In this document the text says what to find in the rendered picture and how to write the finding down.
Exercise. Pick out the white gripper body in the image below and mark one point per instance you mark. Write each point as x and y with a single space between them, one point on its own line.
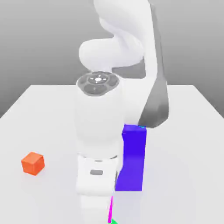
95 201

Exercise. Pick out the small magenta cube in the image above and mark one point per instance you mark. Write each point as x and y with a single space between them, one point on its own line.
110 210

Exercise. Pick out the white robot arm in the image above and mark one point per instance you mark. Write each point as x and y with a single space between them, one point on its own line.
98 113

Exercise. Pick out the small green cube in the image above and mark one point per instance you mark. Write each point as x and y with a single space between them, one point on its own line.
114 222

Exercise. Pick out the small orange cube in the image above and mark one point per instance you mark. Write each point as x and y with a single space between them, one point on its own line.
32 163

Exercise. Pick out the small cyan cube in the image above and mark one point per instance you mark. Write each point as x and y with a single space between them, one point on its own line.
142 126

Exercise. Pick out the large blue box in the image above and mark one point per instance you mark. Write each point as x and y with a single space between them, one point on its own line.
133 157

